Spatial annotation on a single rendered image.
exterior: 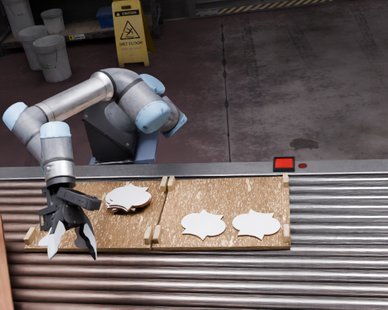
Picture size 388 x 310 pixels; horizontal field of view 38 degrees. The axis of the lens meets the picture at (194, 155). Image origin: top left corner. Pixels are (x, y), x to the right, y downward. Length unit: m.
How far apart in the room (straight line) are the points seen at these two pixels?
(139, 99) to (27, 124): 0.38
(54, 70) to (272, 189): 3.81
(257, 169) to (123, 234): 0.55
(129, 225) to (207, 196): 0.28
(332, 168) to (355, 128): 2.06
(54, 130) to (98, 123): 0.77
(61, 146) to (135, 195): 0.51
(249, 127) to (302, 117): 0.40
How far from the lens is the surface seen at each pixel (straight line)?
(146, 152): 2.29
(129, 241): 1.75
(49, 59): 5.38
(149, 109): 1.74
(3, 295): 1.56
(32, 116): 1.56
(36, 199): 2.09
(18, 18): 6.37
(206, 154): 3.85
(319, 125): 4.09
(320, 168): 2.00
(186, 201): 1.86
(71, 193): 1.35
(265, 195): 1.84
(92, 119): 2.20
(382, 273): 1.61
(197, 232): 1.71
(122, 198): 1.86
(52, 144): 1.42
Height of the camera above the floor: 2.04
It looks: 32 degrees down
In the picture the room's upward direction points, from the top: 9 degrees counter-clockwise
